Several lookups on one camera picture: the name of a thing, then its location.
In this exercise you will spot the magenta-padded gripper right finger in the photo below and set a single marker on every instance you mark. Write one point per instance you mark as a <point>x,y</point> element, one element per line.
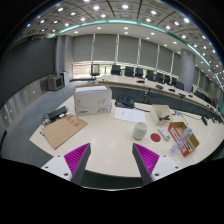
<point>146,158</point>

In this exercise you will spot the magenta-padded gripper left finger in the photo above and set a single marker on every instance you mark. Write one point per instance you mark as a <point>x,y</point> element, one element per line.
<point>77,158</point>

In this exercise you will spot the flat round red coaster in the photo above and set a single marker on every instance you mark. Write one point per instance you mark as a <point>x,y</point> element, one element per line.
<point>155,137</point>

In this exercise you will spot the white ceramic mug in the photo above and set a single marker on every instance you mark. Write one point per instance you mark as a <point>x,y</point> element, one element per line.
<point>140,130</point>

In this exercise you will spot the small white packet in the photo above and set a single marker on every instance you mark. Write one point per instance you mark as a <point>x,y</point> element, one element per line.
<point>163,133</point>

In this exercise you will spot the brown cardboard box red-edged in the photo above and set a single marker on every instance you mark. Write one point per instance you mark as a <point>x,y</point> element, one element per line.
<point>174,130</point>

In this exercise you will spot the printed white paper sheet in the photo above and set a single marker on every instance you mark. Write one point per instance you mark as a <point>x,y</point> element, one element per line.
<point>130,115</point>

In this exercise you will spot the black power adapter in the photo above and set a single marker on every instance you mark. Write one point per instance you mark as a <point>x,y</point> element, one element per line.
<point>57,113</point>

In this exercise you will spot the large white cardboard box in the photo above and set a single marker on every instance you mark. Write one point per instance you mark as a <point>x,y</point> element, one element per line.
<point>92,100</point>

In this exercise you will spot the black desk phone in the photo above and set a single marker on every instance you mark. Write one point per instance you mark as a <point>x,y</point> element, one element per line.
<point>124,102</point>

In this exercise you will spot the black desktop microphone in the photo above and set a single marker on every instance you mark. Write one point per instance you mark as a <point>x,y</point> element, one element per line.
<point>204,120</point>

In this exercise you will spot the long curved conference desk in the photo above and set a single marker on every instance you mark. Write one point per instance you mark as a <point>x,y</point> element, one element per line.
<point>133,81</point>

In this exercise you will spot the grey boxy monitor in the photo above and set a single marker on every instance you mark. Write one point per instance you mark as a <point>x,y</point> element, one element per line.
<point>55,82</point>

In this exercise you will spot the row of black office chairs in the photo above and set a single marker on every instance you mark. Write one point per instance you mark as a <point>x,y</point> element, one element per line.
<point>129,71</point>

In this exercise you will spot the recessed ceiling lights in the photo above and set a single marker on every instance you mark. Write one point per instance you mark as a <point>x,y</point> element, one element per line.
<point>125,6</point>

